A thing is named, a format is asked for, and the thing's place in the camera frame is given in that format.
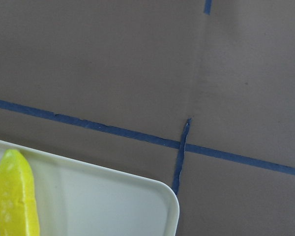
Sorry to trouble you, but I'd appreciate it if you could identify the yellow banana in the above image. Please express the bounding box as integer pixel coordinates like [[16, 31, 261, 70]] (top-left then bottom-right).
[[0, 149, 40, 236]]

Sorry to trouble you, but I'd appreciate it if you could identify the white bear tray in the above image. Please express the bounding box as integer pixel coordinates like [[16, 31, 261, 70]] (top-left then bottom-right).
[[0, 140, 179, 236]]

